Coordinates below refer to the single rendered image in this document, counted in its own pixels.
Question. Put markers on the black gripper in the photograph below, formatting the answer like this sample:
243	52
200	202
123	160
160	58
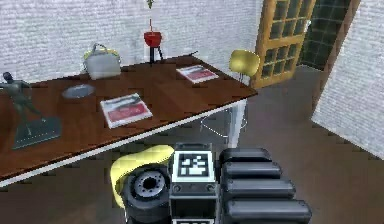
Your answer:
146	191

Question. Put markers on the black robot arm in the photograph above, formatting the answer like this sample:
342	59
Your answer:
253	186

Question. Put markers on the yellow chair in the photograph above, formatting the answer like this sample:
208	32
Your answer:
244	62
133	163

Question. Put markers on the white and red book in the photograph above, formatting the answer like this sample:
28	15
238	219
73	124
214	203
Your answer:
197	74
126	110

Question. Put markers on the brown wooden table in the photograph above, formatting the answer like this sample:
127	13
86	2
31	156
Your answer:
160	90

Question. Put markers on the grey round plate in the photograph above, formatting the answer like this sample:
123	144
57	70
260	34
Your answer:
78	91

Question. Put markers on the dark green figure statue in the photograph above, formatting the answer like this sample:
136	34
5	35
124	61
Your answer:
30	123

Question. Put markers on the red pot house plant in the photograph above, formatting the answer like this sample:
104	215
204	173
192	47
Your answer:
152	38

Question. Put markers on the wooden glazed room door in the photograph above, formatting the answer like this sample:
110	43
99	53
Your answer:
281	40

